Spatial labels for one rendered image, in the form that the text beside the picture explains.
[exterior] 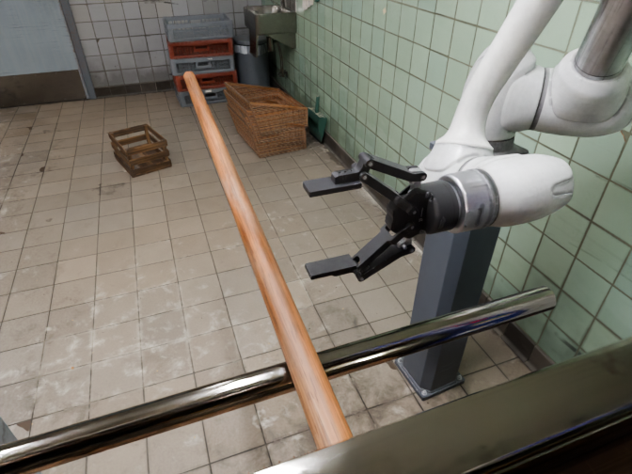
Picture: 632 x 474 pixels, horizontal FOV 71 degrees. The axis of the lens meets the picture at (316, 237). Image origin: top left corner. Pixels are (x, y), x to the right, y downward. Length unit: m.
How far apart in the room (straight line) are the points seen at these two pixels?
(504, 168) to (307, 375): 0.44
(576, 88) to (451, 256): 0.56
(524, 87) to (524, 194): 0.56
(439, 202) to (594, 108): 0.66
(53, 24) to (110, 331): 3.55
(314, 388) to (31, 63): 5.06
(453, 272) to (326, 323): 0.82
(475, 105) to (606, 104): 0.45
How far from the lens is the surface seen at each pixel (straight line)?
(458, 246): 1.40
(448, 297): 1.52
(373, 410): 1.83
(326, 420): 0.38
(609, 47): 1.14
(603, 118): 1.25
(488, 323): 0.54
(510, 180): 0.69
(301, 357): 0.42
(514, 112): 1.24
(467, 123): 0.84
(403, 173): 0.59
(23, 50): 5.29
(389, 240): 0.64
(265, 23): 4.12
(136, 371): 2.06
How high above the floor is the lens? 1.53
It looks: 36 degrees down
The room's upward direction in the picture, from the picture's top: straight up
